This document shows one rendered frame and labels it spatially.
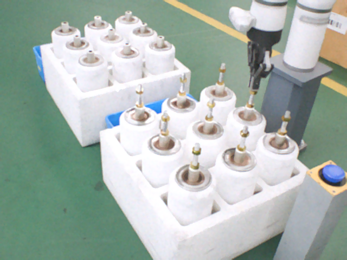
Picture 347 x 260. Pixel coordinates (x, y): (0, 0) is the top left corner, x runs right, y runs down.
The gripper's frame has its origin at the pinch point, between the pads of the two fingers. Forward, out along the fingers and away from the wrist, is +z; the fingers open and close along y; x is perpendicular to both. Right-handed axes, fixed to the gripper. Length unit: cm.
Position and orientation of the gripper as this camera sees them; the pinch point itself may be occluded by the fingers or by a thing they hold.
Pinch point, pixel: (254, 81)
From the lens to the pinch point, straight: 93.0
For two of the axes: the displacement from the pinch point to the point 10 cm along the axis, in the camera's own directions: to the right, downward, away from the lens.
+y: -1.2, -6.1, 7.9
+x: -9.9, 0.3, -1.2
